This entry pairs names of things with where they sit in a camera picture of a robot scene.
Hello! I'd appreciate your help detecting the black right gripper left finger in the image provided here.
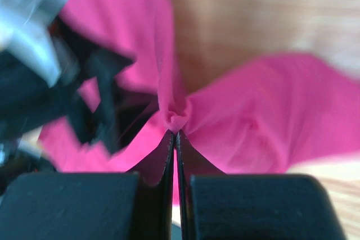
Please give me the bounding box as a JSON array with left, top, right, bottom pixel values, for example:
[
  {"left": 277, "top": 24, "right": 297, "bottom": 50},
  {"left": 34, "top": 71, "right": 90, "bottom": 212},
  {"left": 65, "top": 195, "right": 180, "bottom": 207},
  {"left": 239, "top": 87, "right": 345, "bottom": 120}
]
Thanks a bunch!
[{"left": 1, "top": 133, "right": 173, "bottom": 239}]

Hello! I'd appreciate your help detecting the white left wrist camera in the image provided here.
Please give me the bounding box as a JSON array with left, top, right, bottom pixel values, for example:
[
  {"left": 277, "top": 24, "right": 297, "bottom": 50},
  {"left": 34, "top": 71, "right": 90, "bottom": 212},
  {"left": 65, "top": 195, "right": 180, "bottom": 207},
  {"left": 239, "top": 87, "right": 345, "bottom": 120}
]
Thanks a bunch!
[{"left": 1, "top": 0, "right": 68, "bottom": 87}]

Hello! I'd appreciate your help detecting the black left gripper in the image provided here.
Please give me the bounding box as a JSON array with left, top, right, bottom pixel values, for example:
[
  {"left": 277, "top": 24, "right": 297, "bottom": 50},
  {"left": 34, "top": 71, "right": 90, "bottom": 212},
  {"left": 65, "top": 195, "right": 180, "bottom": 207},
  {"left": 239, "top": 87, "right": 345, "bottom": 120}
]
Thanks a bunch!
[{"left": 1, "top": 18, "right": 135, "bottom": 171}]

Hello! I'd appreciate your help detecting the pink t shirt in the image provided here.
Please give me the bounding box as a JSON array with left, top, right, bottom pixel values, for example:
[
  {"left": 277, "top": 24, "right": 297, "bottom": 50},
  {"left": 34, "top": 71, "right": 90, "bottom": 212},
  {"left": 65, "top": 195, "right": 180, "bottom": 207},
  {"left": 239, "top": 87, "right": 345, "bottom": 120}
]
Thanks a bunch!
[{"left": 38, "top": 0, "right": 360, "bottom": 206}]

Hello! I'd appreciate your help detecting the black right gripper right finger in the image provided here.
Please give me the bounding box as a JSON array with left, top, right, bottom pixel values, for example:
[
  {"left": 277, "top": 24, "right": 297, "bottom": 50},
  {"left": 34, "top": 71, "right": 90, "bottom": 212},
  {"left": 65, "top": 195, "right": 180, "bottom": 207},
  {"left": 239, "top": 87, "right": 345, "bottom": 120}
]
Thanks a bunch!
[{"left": 176, "top": 132, "right": 345, "bottom": 239}]

